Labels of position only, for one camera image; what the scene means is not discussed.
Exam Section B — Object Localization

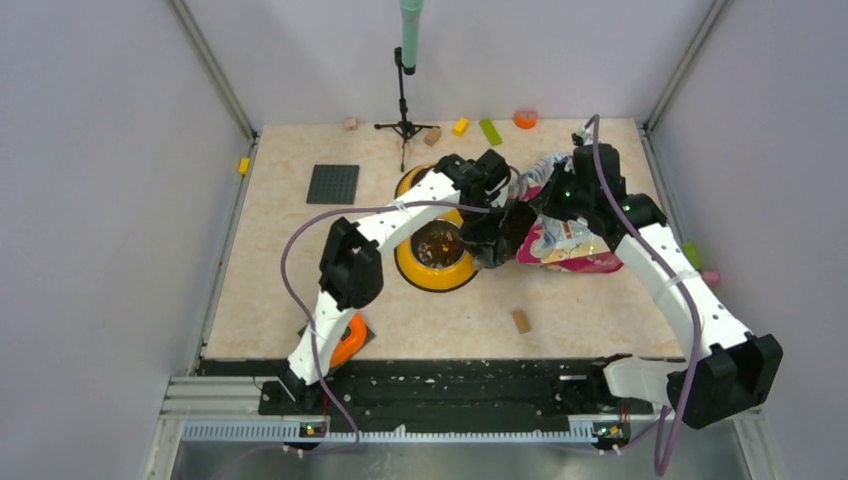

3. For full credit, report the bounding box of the pink blue pet food bag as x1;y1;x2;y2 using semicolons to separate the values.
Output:
488;152;623;274

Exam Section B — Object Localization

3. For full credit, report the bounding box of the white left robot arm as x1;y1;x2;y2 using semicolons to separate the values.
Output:
279;149;514;402

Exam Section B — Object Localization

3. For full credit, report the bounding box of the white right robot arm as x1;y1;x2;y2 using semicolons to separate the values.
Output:
541;143;783;429

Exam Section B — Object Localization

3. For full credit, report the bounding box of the yellow double pet bowl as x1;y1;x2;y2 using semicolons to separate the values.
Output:
394;164;480;293

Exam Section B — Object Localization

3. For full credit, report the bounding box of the orange tape roll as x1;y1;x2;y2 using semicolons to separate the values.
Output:
512;109;539;130

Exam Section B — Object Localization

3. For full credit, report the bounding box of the wooden block near bag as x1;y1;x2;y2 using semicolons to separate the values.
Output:
511;309;532;335

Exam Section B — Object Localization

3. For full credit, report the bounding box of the green lego brick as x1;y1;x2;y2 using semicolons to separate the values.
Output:
479;118;503;146

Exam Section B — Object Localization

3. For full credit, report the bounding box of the yellow toy block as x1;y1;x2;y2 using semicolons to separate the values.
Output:
452;117;470;137

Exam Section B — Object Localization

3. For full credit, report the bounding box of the wooden block near tripod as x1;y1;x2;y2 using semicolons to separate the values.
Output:
424;126;442;147

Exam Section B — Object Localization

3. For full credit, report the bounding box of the black tripod stand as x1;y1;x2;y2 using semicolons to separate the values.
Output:
373;46;437;173

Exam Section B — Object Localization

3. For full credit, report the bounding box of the small dark grey plate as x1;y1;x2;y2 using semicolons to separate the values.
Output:
298;317;378;356

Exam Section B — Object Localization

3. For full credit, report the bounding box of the green pink object at edge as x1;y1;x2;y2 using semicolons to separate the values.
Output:
682;241;721;286

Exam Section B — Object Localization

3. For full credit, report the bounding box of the dark grey lego baseplate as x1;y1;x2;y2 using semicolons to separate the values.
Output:
306;164;360;205

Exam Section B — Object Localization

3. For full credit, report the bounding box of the green microphone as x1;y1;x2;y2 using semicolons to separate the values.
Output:
399;0;424;75

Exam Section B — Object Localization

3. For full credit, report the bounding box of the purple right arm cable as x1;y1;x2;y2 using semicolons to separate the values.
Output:
586;113;705;477

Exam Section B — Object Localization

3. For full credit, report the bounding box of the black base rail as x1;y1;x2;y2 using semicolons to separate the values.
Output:
258;357;654;435

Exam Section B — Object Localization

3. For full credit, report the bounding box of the yellow block on frame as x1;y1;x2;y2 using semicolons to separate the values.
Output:
238;157;251;176

